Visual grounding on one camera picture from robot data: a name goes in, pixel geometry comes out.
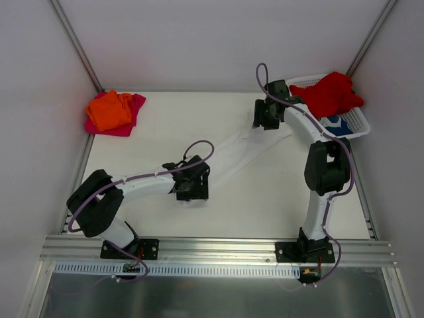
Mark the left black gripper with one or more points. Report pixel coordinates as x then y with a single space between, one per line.
197 191

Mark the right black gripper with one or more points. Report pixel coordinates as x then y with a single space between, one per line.
262 116

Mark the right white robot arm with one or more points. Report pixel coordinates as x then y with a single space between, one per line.
328 165

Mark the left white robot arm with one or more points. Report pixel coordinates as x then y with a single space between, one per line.
96 202

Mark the blue white t shirt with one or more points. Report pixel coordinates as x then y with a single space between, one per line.
335 125

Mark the red crumpled t shirt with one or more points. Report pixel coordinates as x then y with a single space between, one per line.
332 95

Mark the white plastic basket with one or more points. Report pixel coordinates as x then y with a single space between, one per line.
356 120

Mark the pink folded t shirt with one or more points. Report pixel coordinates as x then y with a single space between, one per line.
125 130

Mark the orange folded t shirt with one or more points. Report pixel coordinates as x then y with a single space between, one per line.
110 111

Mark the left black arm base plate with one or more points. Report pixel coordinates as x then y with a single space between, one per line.
146 248

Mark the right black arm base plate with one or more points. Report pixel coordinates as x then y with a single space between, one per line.
304 253

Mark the aluminium front rail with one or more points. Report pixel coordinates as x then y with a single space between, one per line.
218 251

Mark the white slotted cable duct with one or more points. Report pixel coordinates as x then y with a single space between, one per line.
179 270

